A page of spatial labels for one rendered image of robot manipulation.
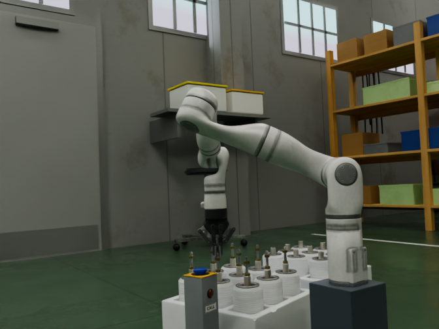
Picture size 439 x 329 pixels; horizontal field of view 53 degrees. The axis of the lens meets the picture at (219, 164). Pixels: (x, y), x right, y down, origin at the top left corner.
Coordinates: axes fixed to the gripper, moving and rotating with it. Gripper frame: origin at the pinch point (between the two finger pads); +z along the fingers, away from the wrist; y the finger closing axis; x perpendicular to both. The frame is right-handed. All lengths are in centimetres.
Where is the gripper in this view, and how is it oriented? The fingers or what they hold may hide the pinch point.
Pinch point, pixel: (217, 250)
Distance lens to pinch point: 149.2
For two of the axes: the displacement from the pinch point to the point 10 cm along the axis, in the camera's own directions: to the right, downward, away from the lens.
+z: 0.4, 10.0, -0.4
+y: 9.9, -0.4, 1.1
